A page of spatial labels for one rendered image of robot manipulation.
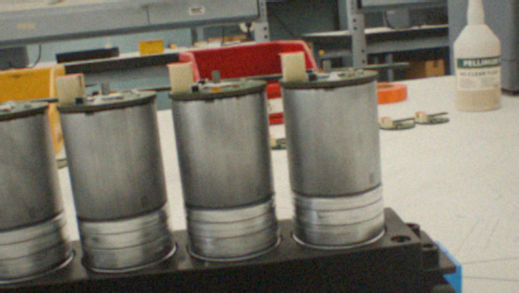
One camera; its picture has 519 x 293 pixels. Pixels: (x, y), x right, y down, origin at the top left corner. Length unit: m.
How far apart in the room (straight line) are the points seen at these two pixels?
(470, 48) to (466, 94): 0.03
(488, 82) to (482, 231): 0.25
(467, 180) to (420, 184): 0.02
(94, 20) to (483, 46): 2.08
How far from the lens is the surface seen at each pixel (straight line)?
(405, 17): 2.85
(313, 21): 4.80
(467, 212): 0.23
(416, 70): 4.87
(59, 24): 2.43
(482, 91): 0.45
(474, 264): 0.19
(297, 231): 0.15
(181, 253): 0.15
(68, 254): 0.16
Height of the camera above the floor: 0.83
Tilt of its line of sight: 12 degrees down
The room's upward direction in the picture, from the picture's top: 5 degrees counter-clockwise
